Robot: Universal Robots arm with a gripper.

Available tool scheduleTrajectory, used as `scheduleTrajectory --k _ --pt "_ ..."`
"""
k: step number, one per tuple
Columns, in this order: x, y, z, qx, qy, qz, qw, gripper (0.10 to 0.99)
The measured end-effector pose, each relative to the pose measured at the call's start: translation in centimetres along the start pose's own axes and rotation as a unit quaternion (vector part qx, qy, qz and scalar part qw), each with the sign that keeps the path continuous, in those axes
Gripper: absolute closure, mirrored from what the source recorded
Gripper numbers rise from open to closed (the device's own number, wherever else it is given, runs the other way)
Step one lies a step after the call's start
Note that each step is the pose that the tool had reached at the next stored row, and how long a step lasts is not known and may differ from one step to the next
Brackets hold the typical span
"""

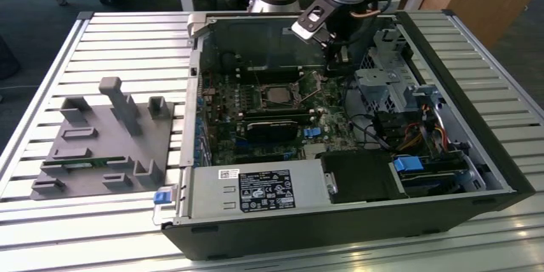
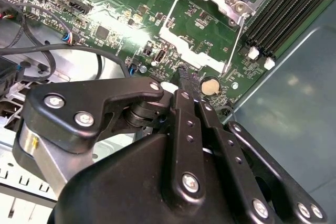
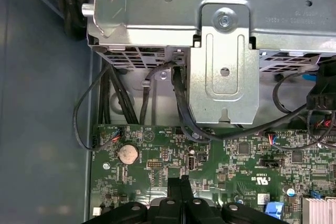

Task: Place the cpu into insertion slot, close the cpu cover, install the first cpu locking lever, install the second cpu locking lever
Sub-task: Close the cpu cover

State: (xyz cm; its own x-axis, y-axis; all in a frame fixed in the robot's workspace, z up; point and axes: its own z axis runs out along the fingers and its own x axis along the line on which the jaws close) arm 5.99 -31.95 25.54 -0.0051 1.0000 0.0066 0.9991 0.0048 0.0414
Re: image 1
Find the CPU with silver top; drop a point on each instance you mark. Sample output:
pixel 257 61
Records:
pixel 279 94

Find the RAM slot white clips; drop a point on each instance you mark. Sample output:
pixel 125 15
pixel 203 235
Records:
pixel 276 115
pixel 272 70

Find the silver drive cage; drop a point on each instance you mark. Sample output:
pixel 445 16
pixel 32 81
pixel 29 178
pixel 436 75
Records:
pixel 377 87

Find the green motherboard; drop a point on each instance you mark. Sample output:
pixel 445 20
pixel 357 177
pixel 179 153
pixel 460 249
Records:
pixel 336 119

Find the blue SATA connector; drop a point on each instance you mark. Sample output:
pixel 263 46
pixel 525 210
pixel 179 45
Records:
pixel 311 132

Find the black graphics card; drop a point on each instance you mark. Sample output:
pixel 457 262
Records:
pixel 272 132

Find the silver case corner latch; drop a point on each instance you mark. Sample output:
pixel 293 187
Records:
pixel 197 26

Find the silver finned heatsink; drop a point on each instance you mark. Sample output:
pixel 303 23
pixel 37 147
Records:
pixel 316 151

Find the blue drive carrier latch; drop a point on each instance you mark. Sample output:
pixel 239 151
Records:
pixel 408 164

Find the black plastic shroud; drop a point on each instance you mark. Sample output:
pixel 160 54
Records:
pixel 361 176

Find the silver power supply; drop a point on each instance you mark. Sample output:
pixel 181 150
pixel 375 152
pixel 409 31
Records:
pixel 204 195

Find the black PC case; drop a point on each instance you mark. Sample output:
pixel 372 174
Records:
pixel 340 237

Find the grey parts rack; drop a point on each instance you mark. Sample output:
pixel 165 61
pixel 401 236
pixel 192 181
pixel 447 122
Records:
pixel 105 144

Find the blue case latch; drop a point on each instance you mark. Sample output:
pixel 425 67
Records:
pixel 161 197

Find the green RAM stick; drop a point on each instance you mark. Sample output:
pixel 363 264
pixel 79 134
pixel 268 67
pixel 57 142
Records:
pixel 101 160

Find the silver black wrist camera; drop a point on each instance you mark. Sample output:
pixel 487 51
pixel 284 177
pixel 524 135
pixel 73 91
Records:
pixel 308 28

